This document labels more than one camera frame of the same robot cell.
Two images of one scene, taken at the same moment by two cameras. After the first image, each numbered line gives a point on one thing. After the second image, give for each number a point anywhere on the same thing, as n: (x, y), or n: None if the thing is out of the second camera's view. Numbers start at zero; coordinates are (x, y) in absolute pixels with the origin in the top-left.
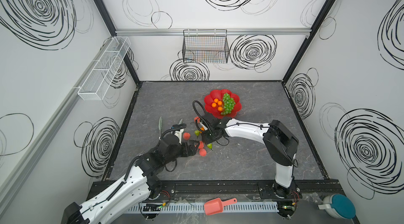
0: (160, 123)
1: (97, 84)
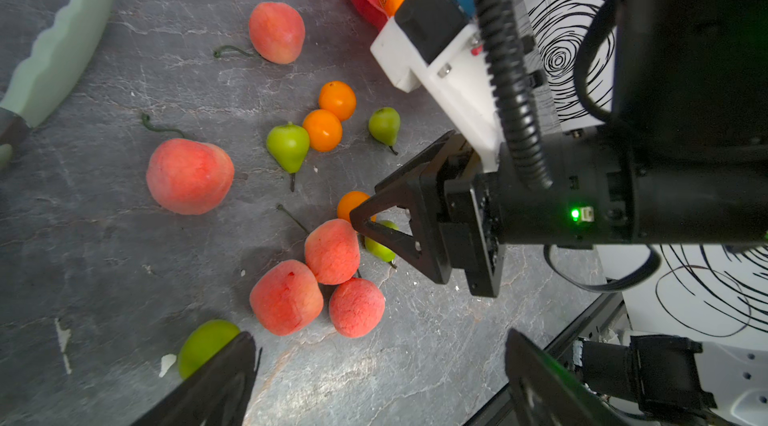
0: (58, 56)
1: None
